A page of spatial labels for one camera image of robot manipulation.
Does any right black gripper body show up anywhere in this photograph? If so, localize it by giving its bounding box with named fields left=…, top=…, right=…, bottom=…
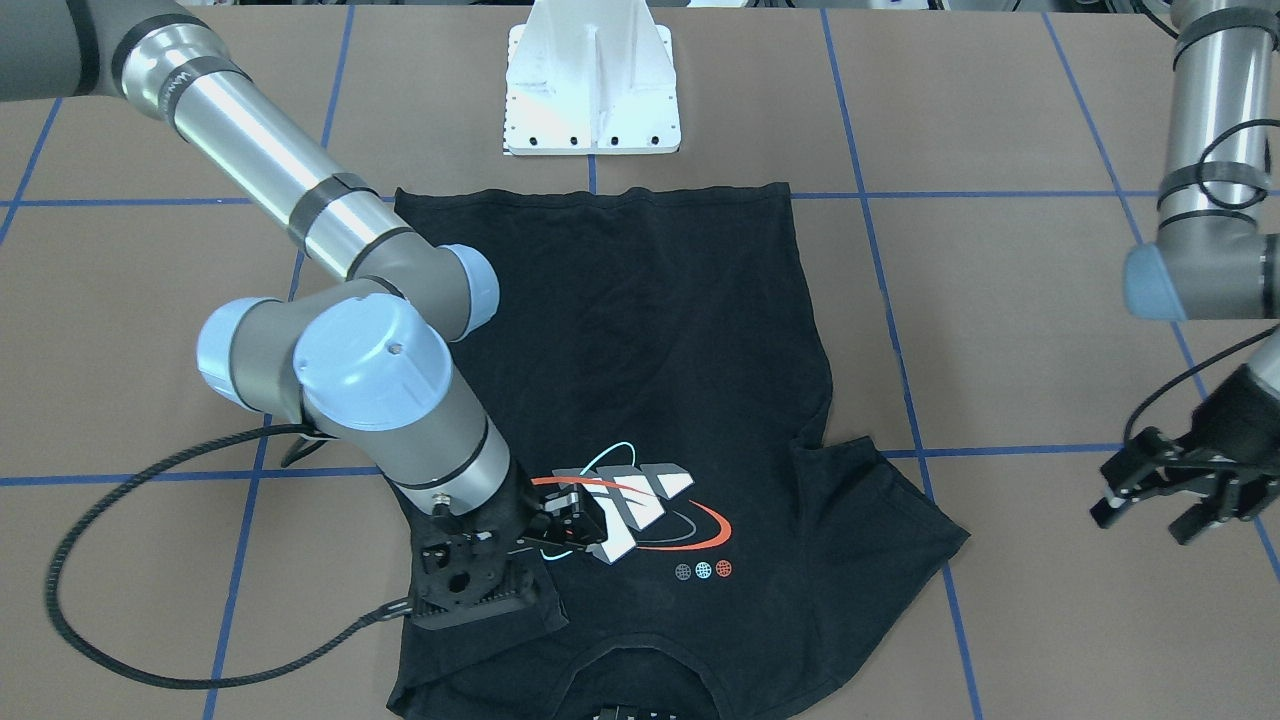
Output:
left=410, top=470, right=570, bottom=635

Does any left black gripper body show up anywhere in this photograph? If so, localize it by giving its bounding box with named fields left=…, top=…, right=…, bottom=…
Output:
left=1178, top=365, right=1279, bottom=519

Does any black graphic t-shirt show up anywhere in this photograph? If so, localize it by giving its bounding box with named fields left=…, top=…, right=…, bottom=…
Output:
left=388, top=183, right=968, bottom=719

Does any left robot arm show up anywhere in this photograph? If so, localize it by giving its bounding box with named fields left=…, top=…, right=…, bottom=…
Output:
left=1091, top=1, right=1279, bottom=544

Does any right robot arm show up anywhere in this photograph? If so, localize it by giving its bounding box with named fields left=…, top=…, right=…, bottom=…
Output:
left=3, top=1, right=564, bottom=630

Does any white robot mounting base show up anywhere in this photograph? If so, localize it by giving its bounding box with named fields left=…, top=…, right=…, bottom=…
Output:
left=503, top=1, right=684, bottom=156

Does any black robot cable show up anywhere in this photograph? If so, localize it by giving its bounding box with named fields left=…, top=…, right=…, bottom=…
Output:
left=44, top=424, right=416, bottom=691

